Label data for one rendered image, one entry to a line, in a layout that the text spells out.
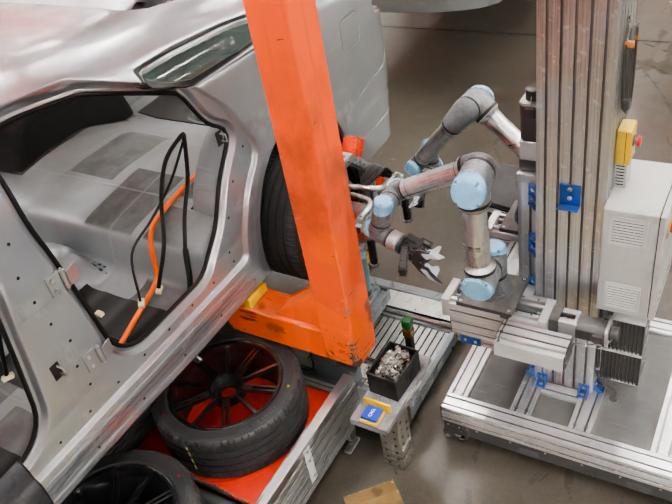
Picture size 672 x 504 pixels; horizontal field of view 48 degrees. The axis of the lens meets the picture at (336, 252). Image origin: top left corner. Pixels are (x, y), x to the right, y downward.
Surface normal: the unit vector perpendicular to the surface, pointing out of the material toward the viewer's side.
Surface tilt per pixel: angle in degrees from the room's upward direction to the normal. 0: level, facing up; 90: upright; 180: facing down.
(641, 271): 90
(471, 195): 82
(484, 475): 0
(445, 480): 0
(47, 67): 34
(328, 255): 90
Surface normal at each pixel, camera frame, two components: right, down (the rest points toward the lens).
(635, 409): -0.16, -0.78
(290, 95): -0.49, 0.60
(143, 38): 0.37, -0.58
